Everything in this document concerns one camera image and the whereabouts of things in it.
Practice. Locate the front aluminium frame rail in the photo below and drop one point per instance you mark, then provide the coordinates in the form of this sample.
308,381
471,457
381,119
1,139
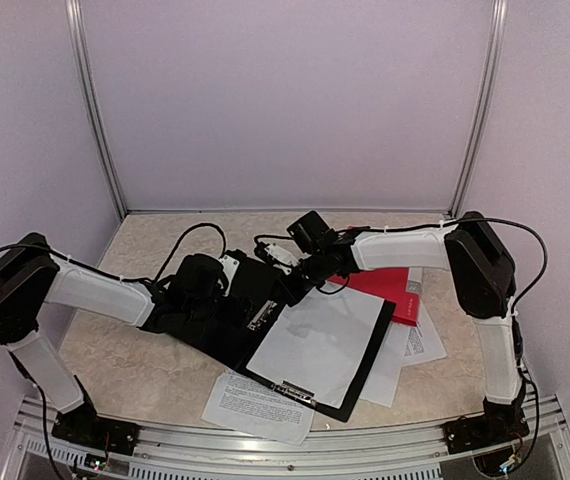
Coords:
409,451

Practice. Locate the white paper sheet underneath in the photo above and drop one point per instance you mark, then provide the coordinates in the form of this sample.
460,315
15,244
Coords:
381,384

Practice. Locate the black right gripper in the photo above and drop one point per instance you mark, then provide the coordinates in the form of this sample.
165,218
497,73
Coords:
295,294

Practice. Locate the left aluminium corner post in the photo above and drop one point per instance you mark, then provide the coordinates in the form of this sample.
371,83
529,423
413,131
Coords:
80,50

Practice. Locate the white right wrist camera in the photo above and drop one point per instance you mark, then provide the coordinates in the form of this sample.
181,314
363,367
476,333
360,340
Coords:
276,256

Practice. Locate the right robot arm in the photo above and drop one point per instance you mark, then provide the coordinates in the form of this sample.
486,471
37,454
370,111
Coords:
482,271

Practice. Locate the right aluminium corner post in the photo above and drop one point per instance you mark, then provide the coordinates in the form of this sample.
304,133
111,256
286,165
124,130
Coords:
482,107

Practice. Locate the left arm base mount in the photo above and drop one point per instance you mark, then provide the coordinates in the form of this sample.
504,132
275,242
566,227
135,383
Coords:
98,433

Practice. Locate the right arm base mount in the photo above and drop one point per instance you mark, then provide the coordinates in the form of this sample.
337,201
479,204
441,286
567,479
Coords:
497,424

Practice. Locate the silver spine lever clip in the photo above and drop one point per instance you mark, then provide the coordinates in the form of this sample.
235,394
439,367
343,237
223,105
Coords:
262,316

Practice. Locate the white paper sheet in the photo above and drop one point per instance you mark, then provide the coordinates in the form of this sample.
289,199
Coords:
318,344

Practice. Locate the silver metal folder clip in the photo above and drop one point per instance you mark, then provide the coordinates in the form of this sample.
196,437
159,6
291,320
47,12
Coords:
294,392

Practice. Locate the red plastic folder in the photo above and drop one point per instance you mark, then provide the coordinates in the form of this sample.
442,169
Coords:
395,295

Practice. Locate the printed sheet under red folder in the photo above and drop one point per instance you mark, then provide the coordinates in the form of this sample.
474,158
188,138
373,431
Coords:
424,344

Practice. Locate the aluminium corner post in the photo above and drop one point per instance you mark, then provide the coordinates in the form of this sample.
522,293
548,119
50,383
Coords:
482,107
80,50

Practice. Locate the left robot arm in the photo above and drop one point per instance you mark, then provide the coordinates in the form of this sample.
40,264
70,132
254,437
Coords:
33,275

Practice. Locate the black clip folder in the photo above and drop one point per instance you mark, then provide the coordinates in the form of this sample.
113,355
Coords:
233,345

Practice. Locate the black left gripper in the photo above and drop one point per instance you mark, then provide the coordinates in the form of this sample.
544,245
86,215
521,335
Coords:
230,313

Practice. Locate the printed text paper sheet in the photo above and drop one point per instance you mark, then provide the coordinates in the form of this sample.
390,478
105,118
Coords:
241,404

